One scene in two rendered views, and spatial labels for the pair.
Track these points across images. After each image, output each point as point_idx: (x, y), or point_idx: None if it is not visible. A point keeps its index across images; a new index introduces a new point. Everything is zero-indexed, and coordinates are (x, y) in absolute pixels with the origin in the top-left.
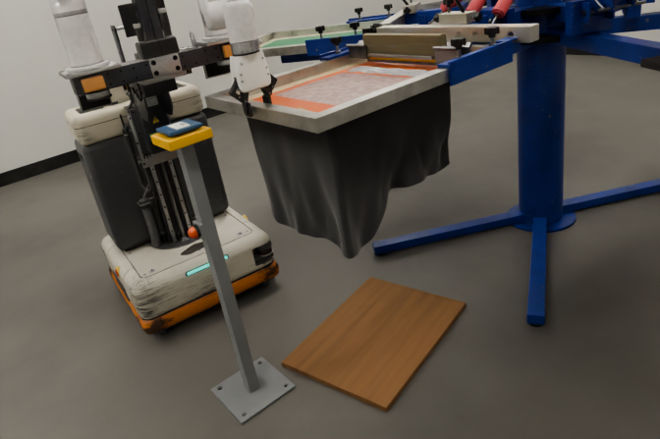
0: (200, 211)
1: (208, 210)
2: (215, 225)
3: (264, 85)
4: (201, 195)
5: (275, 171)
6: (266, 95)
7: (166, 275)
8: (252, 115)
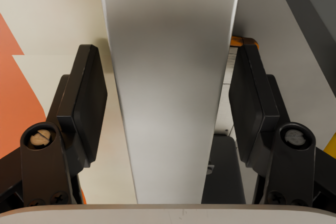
0: None
1: None
2: None
3: (68, 213)
4: (333, 13)
5: None
6: (76, 137)
7: (228, 75)
8: (241, 47)
